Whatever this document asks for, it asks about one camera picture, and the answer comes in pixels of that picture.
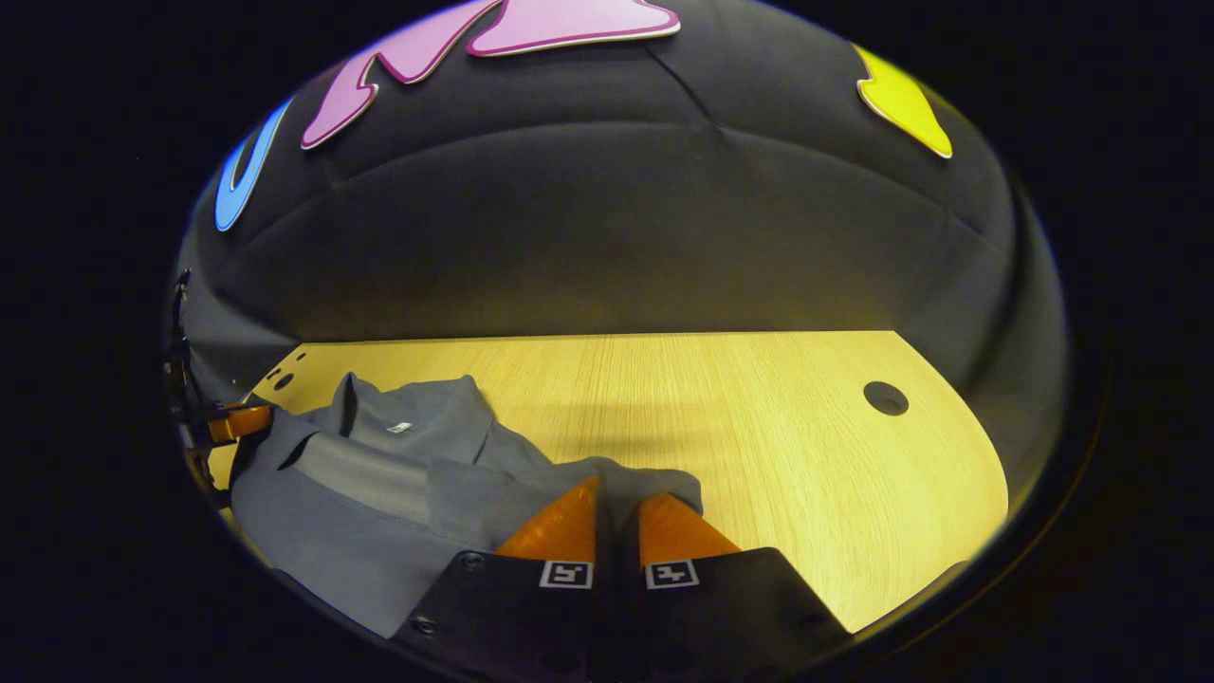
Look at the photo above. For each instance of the grey collared shirt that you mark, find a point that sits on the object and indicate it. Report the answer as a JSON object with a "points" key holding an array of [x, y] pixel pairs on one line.
{"points": [[360, 512]]}

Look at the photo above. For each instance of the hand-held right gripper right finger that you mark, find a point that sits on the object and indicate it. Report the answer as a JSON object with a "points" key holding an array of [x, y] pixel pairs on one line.
{"points": [[721, 607]]}

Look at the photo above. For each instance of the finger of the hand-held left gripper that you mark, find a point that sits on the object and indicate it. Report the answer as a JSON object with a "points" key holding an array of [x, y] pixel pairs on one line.
{"points": [[242, 422]]}

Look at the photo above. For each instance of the black backdrop cloth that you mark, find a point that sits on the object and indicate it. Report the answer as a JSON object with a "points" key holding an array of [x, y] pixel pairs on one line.
{"points": [[616, 218]]}

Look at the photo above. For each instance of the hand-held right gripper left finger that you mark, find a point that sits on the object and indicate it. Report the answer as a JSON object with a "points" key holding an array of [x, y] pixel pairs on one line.
{"points": [[512, 607]]}

